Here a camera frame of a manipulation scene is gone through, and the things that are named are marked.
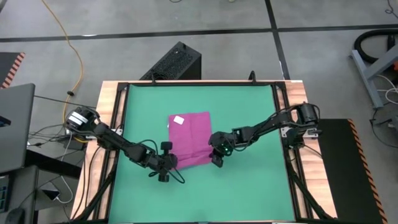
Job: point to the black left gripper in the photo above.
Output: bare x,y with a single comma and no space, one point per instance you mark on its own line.
160,161

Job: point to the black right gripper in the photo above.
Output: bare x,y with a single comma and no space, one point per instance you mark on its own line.
225,141

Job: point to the magenta cloth towel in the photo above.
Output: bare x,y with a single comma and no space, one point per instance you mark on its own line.
191,140

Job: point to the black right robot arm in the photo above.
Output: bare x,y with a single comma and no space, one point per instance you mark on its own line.
264,126

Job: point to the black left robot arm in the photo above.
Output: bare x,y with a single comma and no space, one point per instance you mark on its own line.
118,143

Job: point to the green table mat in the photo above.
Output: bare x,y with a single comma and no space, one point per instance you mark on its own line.
202,199

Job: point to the black computer tower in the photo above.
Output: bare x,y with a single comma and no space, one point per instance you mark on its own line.
177,62

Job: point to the smartphone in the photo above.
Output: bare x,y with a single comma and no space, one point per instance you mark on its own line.
51,194

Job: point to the large black orange-striped floor mat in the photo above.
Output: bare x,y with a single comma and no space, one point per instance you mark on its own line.
342,171

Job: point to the grey side desk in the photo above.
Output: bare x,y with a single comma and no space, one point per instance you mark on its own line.
25,186

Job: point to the grey laptop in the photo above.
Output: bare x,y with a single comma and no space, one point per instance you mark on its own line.
15,124

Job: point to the black computer mouse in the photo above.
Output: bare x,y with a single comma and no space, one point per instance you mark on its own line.
15,216

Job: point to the grey metal stand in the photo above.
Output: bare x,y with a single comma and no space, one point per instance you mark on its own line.
367,74

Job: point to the device with blue keys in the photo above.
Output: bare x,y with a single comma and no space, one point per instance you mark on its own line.
3,196

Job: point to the small black orange-striped floor mat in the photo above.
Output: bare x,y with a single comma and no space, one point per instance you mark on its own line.
7,67

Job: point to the black metal table frame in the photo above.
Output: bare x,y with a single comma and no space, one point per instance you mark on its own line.
202,83

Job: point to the black frame clamp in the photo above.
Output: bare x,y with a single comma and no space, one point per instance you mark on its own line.
252,76
153,78

